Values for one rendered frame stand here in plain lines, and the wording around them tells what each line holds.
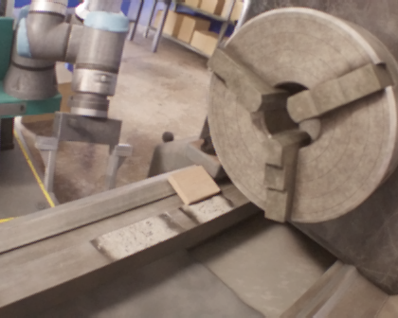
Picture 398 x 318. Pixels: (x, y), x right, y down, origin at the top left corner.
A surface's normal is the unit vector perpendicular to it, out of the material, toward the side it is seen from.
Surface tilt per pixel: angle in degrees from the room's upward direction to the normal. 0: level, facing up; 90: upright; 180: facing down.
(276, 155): 90
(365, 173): 90
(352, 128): 90
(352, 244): 90
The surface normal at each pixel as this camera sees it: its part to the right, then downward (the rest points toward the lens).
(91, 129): 0.58, 0.17
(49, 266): 0.29, -0.83
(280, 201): -0.65, 0.19
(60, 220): 0.70, -0.22
